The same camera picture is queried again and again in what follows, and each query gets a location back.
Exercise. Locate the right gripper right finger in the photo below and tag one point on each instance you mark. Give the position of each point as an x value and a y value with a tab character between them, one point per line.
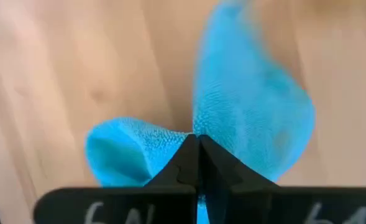
279	205

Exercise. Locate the teal microfiber towel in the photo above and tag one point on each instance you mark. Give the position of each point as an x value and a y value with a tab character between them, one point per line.
238	93

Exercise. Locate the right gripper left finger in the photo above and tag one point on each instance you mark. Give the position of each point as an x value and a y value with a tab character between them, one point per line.
123	205

